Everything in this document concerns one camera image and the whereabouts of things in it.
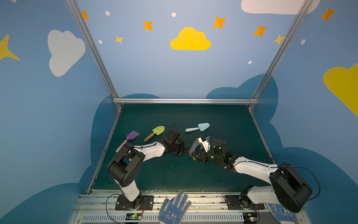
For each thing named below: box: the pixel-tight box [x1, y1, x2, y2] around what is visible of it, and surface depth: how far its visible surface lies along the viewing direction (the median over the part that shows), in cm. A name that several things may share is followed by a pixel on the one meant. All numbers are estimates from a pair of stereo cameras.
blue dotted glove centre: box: [158, 189, 192, 224], surface depth 73 cm
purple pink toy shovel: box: [115, 130, 140, 154], surface depth 103 cm
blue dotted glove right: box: [265, 203, 298, 224], surface depth 72 cm
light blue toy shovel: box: [185, 122, 211, 133], surface depth 109 cm
